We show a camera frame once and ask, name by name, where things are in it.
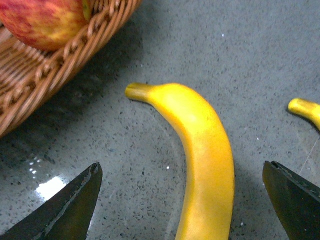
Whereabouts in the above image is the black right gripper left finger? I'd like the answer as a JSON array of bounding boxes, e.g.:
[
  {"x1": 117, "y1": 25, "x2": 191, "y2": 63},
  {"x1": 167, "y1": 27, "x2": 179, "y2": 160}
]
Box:
[{"x1": 0, "y1": 162, "x2": 103, "y2": 240}]

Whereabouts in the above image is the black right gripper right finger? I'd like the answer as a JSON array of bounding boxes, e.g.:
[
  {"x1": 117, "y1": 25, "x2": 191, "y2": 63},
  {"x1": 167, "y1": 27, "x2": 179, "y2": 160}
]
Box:
[{"x1": 262, "y1": 161, "x2": 320, "y2": 240}]

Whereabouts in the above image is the yellow banana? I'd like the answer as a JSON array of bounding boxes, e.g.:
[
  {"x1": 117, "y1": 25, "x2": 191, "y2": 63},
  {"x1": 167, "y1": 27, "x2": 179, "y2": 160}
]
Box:
[
  {"x1": 125, "y1": 83, "x2": 235, "y2": 240},
  {"x1": 287, "y1": 98, "x2": 320, "y2": 130}
]

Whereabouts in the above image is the red yellow apple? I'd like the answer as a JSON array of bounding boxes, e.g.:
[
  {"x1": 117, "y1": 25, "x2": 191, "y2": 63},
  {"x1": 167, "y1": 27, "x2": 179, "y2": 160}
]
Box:
[{"x1": 0, "y1": 0, "x2": 94, "y2": 51}]

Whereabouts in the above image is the yellow banana beside basket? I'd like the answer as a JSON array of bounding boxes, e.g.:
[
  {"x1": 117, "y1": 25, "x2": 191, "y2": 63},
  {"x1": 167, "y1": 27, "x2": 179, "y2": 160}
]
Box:
[{"x1": 287, "y1": 98, "x2": 320, "y2": 130}]

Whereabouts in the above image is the brown wicker basket left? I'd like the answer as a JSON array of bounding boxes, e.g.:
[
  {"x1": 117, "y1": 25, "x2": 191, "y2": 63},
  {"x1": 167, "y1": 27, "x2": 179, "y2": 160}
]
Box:
[{"x1": 0, "y1": 0, "x2": 141, "y2": 137}]

